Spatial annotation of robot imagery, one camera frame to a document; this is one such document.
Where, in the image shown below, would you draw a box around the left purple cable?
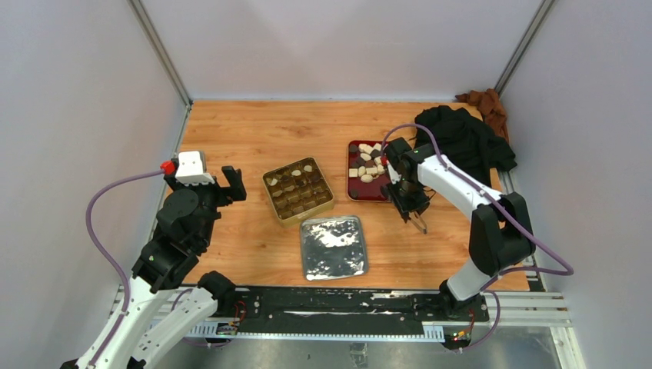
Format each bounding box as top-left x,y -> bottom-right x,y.
84,167 -> 177,369

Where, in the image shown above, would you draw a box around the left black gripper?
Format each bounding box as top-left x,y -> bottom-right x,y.
166,165 -> 246,248

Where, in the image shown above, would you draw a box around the silver tin lid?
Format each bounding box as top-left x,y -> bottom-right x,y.
299,215 -> 369,281

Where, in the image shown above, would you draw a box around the brown cloth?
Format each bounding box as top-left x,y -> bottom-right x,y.
455,88 -> 510,141

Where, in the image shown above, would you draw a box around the metal tongs black tips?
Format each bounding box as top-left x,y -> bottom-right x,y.
410,212 -> 427,234

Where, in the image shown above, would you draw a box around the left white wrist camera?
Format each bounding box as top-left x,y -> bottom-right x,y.
160,151 -> 215,186

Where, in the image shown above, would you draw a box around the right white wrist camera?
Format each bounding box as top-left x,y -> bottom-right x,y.
381,138 -> 412,185

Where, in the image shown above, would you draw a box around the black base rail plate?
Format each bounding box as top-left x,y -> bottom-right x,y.
208,286 -> 489,341

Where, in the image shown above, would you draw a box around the gold chocolate tin box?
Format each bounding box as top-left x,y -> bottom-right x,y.
262,157 -> 335,228

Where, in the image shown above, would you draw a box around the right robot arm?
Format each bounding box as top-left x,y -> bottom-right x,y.
383,138 -> 536,321

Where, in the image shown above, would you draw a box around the black cloth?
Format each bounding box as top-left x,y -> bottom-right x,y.
414,106 -> 517,186

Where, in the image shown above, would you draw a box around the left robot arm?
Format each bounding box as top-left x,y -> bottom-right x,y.
62,159 -> 247,368

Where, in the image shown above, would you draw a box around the red chocolate tray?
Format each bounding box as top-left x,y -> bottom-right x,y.
346,140 -> 390,203

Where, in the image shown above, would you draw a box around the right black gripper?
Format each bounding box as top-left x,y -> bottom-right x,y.
387,177 -> 431,223

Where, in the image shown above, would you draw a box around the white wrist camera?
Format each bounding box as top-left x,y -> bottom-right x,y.
381,138 -> 412,185
160,151 -> 215,186

